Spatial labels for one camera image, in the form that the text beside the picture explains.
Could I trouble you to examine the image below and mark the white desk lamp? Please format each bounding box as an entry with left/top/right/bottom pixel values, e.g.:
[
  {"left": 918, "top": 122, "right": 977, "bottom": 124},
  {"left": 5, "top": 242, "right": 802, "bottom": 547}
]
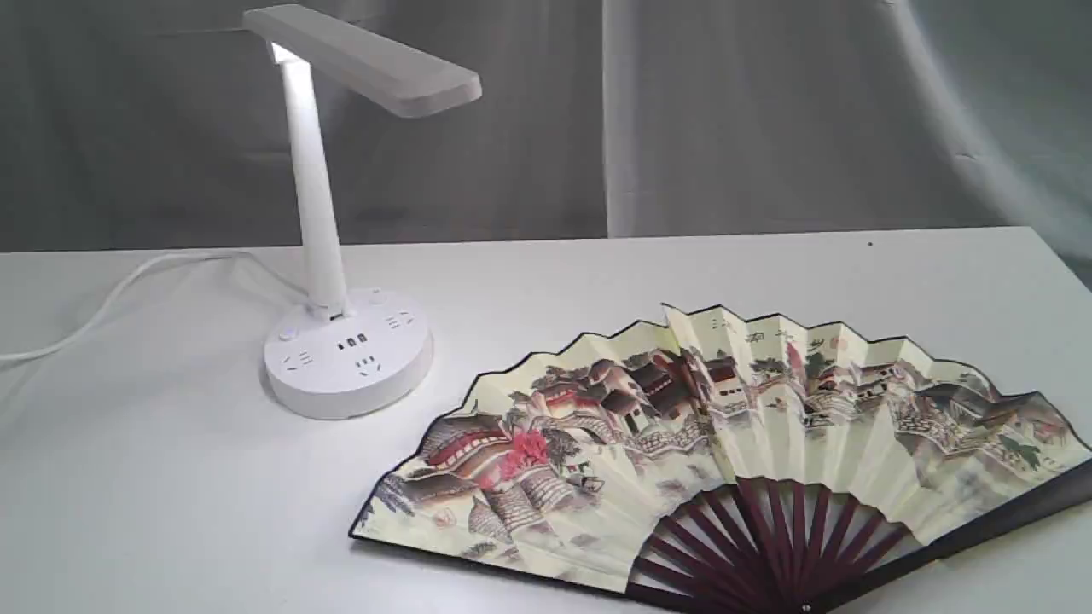
[{"left": 242, "top": 4, "right": 483, "bottom": 420}]

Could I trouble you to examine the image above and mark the white power cable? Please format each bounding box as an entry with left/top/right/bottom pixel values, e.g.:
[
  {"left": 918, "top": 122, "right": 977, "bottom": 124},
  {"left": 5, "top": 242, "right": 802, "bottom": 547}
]
[{"left": 0, "top": 249, "right": 306, "bottom": 366}]

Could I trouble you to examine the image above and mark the painted folding paper fan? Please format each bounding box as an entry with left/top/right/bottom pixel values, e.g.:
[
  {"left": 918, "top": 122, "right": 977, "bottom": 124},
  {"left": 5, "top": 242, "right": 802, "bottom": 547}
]
[{"left": 348, "top": 304, "right": 1089, "bottom": 613}]

